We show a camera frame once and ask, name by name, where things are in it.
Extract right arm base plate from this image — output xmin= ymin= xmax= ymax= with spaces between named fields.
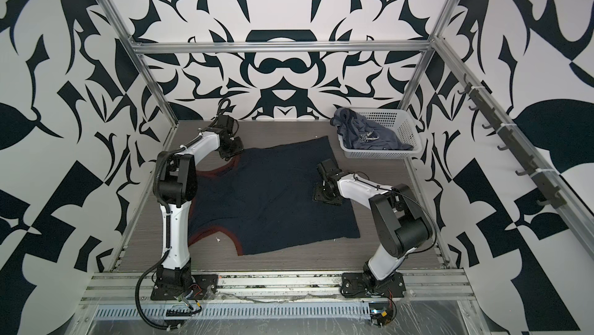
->
xmin=340 ymin=272 xmax=406 ymax=299

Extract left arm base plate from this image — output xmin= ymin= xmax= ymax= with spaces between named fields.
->
xmin=150 ymin=274 xmax=219 ymax=301

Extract blue-grey tank top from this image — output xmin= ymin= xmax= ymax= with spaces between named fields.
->
xmin=330 ymin=107 xmax=414 ymax=151

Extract white slotted cable duct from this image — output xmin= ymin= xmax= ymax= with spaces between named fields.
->
xmin=94 ymin=301 xmax=374 ymax=321

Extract navy tank top red trim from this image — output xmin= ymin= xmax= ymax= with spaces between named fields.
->
xmin=188 ymin=136 xmax=360 ymax=255

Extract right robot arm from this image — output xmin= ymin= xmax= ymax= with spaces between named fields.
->
xmin=314 ymin=159 xmax=435 ymax=297

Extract white plastic laundry basket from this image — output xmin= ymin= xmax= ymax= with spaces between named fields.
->
xmin=337 ymin=108 xmax=422 ymax=159

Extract small green circuit board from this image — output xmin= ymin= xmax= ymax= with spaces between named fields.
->
xmin=369 ymin=301 xmax=398 ymax=327

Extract aluminium frame crossbar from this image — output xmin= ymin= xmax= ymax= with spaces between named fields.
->
xmin=131 ymin=40 xmax=430 ymax=55

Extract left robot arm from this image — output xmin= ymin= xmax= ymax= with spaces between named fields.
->
xmin=153 ymin=115 xmax=244 ymax=289

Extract wall hook rail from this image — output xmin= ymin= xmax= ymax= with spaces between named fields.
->
xmin=459 ymin=74 xmax=567 ymax=209

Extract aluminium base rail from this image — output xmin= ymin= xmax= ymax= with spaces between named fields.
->
xmin=81 ymin=269 xmax=475 ymax=303

